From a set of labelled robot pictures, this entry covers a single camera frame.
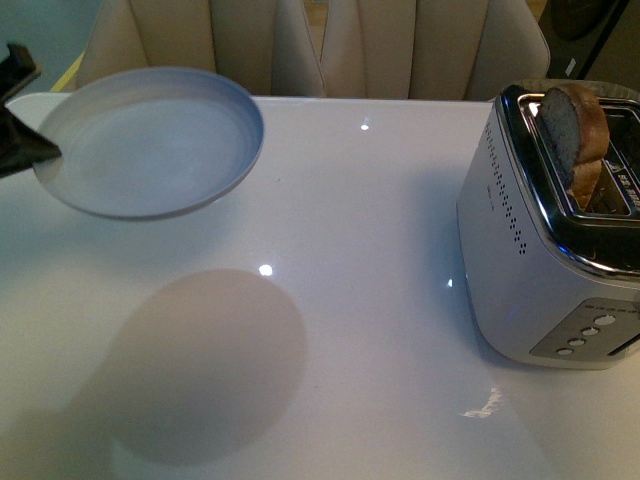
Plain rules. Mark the left beige upholstered chair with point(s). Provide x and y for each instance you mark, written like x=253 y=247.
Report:
x=264 y=46

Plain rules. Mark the beige upholstered chair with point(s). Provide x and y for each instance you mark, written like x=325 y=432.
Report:
x=430 y=50
x=264 y=46

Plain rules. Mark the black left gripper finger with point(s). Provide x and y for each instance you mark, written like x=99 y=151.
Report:
x=18 y=70
x=21 y=146

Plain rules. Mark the silver two-slot toaster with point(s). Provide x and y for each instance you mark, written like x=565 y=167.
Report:
x=550 y=283

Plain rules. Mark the dark cabinet in background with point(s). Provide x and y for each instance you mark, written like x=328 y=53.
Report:
x=593 y=40

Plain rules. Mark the slice of brown bread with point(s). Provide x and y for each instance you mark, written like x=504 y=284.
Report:
x=576 y=124

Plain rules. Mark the right beige upholstered chair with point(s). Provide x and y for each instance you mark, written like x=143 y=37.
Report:
x=430 y=50

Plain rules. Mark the light blue round plate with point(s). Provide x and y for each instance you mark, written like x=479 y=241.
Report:
x=151 y=143

